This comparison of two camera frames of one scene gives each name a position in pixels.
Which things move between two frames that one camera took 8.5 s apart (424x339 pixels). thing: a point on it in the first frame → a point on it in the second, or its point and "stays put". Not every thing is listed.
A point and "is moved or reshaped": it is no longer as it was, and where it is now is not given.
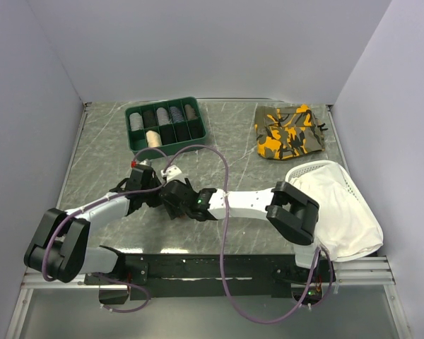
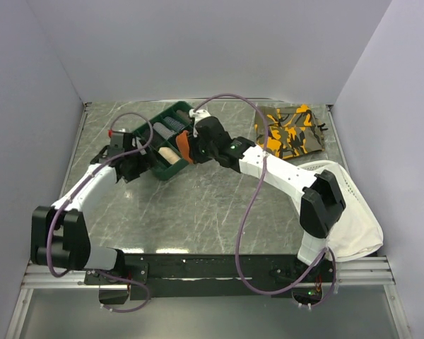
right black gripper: (174, 212) → (196, 157)
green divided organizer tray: (168, 125) is moved or reshaped
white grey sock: (162, 116) → (165, 132)
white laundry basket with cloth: (348, 224) stays put
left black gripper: (157, 201) → (144, 163)
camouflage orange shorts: (283, 133) stays put
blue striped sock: (176, 114) → (177, 126)
